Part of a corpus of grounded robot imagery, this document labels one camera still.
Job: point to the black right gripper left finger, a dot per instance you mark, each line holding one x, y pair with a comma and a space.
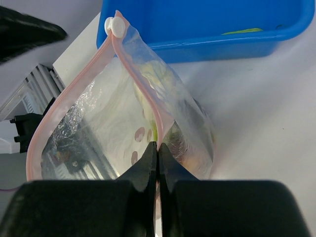
124, 207

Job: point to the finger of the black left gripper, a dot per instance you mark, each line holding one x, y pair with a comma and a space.
20, 33

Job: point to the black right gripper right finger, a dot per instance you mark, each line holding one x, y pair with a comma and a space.
224, 208

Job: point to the clear pink-dotted zip bag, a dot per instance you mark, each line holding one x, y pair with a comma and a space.
96, 128

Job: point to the white green leek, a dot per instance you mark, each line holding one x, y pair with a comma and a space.
153, 101

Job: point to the white zip bag slider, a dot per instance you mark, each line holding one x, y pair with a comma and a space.
116, 26

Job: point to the blue plastic bin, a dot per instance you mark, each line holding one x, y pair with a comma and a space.
181, 31

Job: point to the green bean pod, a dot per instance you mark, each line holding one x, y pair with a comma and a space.
251, 30

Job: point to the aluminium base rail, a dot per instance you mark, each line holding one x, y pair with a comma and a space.
34, 94

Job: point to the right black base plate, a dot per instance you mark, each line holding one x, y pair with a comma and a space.
26, 126

